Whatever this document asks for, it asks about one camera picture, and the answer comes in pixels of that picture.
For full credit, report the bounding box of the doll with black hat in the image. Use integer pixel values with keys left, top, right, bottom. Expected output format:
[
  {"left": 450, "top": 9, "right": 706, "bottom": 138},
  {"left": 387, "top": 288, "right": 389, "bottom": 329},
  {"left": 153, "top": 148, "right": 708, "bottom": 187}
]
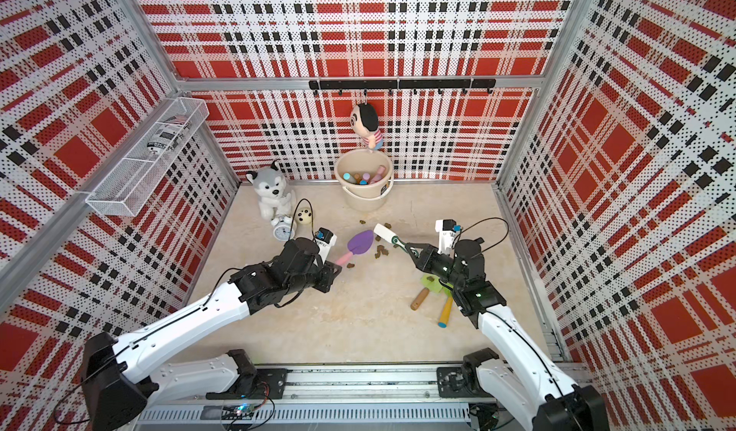
[{"left": 350, "top": 103, "right": 383, "bottom": 151}]

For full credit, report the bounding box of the purple pointed trowel row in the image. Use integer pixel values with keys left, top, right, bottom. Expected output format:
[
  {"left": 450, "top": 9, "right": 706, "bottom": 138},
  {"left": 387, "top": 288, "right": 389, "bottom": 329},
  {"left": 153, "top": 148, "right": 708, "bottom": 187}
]
[{"left": 335, "top": 230, "right": 375, "bottom": 266}]

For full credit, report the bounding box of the green circuit board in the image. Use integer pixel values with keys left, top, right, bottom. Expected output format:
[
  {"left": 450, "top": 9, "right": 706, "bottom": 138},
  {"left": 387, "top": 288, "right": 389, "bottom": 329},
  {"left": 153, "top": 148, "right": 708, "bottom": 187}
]
[{"left": 220, "top": 404, "right": 255, "bottom": 421}]

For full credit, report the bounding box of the grey white husky plush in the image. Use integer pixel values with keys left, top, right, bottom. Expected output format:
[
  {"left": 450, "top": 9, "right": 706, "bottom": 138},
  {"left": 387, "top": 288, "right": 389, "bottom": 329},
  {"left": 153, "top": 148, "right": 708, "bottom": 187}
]
[{"left": 245, "top": 160, "right": 295, "bottom": 221}]

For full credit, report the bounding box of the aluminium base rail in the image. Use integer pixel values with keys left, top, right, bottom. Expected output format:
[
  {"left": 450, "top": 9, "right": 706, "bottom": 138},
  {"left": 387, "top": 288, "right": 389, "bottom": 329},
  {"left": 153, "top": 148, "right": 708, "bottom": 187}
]
[{"left": 114, "top": 363, "right": 553, "bottom": 429}]

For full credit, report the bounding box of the purple square trowel pink handle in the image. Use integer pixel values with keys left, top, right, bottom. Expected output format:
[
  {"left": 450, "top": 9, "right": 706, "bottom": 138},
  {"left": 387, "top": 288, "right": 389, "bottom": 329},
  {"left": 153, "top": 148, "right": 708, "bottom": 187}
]
[{"left": 370, "top": 166, "right": 386, "bottom": 184}]

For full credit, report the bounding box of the green trowel yellow handle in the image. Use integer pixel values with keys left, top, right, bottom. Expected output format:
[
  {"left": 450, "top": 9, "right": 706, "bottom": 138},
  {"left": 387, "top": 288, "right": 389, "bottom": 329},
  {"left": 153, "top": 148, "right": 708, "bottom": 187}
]
[{"left": 438, "top": 285, "right": 453, "bottom": 329}]

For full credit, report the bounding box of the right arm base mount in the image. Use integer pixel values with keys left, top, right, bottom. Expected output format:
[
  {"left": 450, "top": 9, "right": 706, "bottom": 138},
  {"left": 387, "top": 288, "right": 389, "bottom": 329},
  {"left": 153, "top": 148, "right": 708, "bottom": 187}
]
[{"left": 436, "top": 348, "right": 499, "bottom": 398}]

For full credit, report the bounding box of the white brush green handle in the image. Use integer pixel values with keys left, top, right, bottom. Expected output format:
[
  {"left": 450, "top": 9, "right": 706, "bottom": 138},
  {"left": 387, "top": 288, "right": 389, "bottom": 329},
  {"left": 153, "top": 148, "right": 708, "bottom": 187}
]
[{"left": 373, "top": 224, "right": 406, "bottom": 250}]

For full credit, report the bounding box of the black hook rail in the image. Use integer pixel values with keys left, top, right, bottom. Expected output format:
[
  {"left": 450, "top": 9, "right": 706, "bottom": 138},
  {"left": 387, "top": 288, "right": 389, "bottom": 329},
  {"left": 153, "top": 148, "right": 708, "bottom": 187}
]
[{"left": 308, "top": 78, "right": 498, "bottom": 93}]

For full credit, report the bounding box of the white alarm clock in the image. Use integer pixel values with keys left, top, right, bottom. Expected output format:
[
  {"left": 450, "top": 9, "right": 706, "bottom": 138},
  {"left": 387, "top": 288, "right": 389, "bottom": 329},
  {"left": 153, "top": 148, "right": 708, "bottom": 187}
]
[{"left": 271, "top": 216, "right": 295, "bottom": 243}]

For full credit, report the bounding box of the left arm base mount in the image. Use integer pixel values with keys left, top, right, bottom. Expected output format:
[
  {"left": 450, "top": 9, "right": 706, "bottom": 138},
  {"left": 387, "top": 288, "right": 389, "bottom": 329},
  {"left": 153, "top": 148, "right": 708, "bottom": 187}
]
[{"left": 205, "top": 349, "right": 288, "bottom": 400}]

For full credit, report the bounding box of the panda face squishy ball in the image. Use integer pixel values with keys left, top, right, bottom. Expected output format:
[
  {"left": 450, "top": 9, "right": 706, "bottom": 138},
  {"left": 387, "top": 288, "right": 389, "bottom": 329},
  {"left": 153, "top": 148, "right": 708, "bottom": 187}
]
[{"left": 295, "top": 206, "right": 314, "bottom": 225}]

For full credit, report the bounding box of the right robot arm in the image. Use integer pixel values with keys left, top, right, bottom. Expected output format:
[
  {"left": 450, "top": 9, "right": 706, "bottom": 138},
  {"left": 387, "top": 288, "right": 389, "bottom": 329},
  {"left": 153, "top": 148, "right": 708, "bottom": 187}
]
[{"left": 391, "top": 237, "right": 610, "bottom": 430}]

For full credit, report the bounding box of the beige plastic bucket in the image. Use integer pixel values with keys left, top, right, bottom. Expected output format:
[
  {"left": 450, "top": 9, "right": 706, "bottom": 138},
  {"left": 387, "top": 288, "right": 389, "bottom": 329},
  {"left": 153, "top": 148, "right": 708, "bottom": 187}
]
[{"left": 333, "top": 147, "right": 394, "bottom": 212}]

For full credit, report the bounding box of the can in shelf basket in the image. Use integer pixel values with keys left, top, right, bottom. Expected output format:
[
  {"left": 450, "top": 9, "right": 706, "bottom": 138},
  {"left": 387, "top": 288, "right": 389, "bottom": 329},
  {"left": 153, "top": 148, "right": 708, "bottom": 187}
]
[{"left": 146, "top": 115, "right": 188, "bottom": 155}]

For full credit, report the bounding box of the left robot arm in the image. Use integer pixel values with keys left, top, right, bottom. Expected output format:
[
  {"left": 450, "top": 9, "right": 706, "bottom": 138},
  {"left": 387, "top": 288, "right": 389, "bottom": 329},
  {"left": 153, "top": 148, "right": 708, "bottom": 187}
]
[{"left": 82, "top": 238, "right": 341, "bottom": 430}]

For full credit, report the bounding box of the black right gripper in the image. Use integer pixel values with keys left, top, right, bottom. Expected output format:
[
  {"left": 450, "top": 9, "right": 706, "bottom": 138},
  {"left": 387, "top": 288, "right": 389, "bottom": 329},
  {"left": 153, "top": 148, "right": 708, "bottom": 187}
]
[{"left": 405, "top": 243, "right": 466, "bottom": 291}]

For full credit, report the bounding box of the light green trowel wooden handle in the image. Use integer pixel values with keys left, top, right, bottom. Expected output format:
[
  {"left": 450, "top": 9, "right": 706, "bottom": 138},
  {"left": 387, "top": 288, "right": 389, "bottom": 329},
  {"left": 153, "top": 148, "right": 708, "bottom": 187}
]
[{"left": 410, "top": 275, "right": 444, "bottom": 310}]

